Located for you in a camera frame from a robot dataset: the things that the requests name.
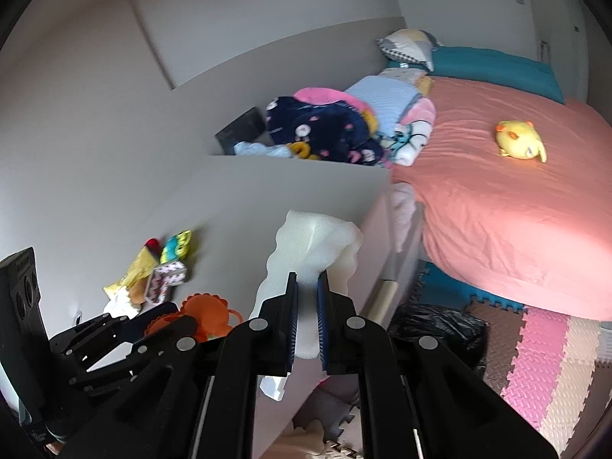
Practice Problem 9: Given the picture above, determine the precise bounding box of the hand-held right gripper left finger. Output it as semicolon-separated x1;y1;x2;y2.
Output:
62;272;300;459

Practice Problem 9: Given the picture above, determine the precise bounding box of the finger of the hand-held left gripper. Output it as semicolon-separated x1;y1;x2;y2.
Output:
72;320;198;395
48;302;177;369

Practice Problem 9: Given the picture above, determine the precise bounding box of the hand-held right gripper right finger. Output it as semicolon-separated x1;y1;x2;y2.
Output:
316;270;560;459

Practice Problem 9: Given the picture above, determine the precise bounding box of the white foam piece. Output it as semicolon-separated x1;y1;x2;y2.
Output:
249;209;364;401

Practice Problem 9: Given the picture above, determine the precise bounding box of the orange plastic toy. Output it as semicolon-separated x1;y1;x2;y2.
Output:
146;294;244;343

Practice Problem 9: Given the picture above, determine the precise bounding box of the black plastic bag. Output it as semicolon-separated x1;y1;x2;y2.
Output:
387;302;489;381

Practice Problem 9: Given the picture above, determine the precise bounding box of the beige tube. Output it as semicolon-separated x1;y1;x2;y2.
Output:
367;280;400;327

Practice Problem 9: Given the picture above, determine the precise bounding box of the yellow plastic packet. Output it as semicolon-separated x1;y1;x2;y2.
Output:
104;244;161;304

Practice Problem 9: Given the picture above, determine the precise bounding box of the checkered small box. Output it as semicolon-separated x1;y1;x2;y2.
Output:
143;262;187;304

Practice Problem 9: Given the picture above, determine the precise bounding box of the green toy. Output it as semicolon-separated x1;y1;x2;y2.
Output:
160;230;193;264

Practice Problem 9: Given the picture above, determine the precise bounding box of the white fleece cloth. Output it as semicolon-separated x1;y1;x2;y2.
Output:
389;184;422;255

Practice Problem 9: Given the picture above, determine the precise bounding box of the pale blue cloth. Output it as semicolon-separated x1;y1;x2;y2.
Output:
234;141;292;160

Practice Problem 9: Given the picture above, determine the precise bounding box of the navy printed blanket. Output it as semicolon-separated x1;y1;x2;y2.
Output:
265;96;390;168

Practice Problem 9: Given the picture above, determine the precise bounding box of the white printed cloth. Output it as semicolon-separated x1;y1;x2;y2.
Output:
389;122;433;168

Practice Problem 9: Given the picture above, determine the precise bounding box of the bed with pink sheet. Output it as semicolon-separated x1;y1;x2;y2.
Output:
389;76;612;321

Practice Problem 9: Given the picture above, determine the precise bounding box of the bright pink cloth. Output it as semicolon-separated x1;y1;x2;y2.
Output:
293;87;369;112

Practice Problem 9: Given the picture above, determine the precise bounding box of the multicoloured foam floor mat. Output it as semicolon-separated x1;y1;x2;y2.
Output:
287;260;612;459

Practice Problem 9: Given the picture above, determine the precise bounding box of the light blue folded blanket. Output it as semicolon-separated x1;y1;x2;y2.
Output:
344;76;422;137

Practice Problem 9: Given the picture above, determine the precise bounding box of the pale pink folded towel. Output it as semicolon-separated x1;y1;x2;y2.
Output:
397;97;437;130

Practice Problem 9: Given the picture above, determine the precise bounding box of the yellow plush toy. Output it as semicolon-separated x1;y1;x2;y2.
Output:
495;119;548;163

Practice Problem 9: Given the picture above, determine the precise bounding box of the patchwork patterned pillow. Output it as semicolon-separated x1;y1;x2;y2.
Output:
375;29;443;72

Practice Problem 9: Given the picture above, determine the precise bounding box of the teal blanket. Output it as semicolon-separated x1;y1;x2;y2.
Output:
385;46;566;104

